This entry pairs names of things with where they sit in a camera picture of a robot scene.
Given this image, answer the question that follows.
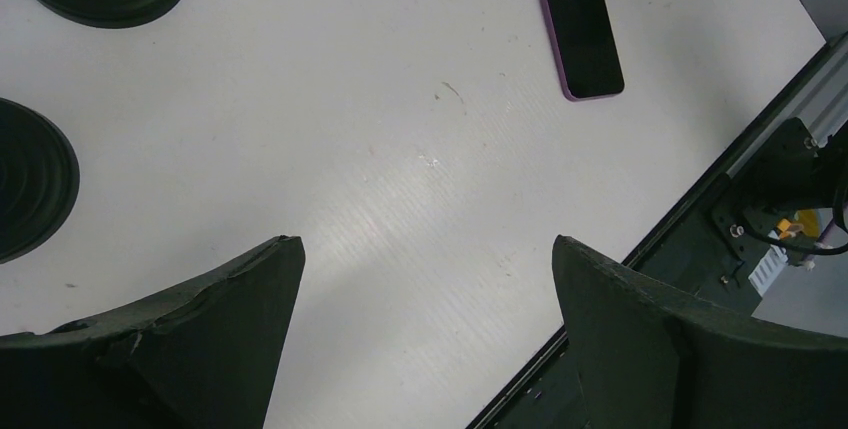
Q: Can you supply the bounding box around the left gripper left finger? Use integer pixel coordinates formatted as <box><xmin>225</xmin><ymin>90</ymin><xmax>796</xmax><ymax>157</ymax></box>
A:
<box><xmin>1</xmin><ymin>236</ymin><xmax>305</xmax><ymax>428</ymax></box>

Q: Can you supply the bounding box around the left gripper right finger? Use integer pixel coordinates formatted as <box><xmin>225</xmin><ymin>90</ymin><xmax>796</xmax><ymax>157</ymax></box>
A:
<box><xmin>552</xmin><ymin>236</ymin><xmax>847</xmax><ymax>428</ymax></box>

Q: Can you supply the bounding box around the black round-base phone stand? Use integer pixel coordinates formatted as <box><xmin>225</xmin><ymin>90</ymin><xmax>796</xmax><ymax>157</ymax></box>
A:
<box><xmin>1</xmin><ymin>99</ymin><xmax>80</xmax><ymax>263</ymax></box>

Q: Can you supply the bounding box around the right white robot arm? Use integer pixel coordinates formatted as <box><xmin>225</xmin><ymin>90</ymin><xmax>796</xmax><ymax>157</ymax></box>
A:
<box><xmin>710</xmin><ymin>118</ymin><xmax>847</xmax><ymax>262</ymax></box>

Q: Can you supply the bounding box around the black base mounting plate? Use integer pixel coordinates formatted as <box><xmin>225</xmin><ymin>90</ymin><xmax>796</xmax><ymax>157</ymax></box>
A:
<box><xmin>472</xmin><ymin>38</ymin><xmax>847</xmax><ymax>428</ymax></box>

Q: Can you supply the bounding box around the right white cable duct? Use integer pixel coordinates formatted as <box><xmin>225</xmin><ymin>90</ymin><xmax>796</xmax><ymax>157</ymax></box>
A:
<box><xmin>748</xmin><ymin>246</ymin><xmax>788</xmax><ymax>298</ymax></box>

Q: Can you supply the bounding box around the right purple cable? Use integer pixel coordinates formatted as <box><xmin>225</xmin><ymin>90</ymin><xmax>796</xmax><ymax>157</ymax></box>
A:
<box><xmin>798</xmin><ymin>217</ymin><xmax>843</xmax><ymax>272</ymax></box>

